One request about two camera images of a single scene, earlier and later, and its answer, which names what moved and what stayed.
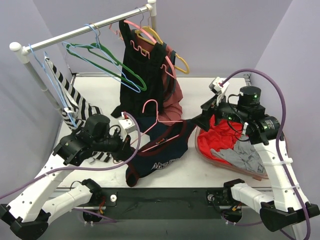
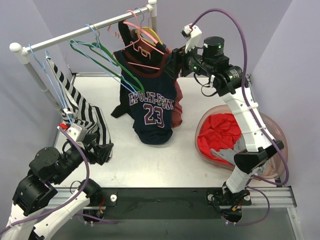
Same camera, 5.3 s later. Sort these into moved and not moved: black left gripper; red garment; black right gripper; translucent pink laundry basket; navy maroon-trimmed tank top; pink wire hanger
Moved: black left gripper; pink wire hanger; black right gripper; navy maroon-trimmed tank top
Not moved: translucent pink laundry basket; red garment
